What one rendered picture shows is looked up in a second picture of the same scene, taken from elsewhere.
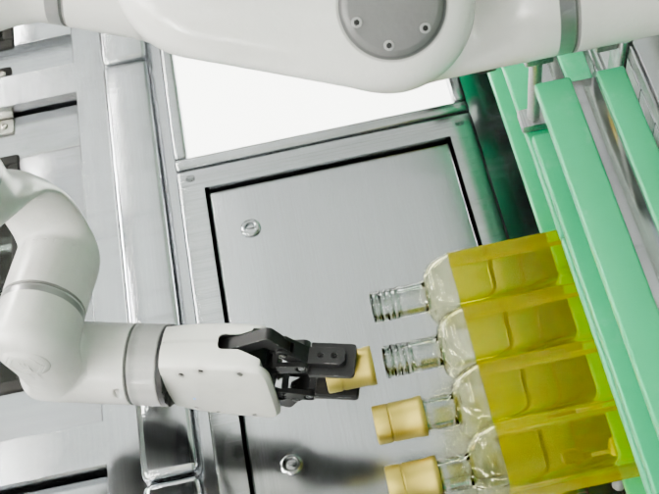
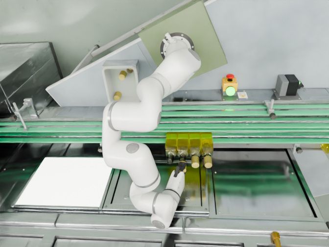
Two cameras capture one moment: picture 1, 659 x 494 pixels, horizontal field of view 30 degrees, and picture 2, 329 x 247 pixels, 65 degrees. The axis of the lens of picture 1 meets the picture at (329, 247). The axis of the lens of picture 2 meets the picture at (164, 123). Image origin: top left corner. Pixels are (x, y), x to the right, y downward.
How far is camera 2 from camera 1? 0.96 m
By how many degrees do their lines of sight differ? 57
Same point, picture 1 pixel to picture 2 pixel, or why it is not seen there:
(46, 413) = not seen: outside the picture
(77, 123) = (63, 239)
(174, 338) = (170, 185)
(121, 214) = (106, 224)
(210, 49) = (193, 68)
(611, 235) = (183, 112)
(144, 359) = (172, 193)
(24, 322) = (167, 197)
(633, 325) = (200, 113)
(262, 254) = not seen: hidden behind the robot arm
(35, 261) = (149, 195)
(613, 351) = (196, 126)
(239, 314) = not seen: hidden behind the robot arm
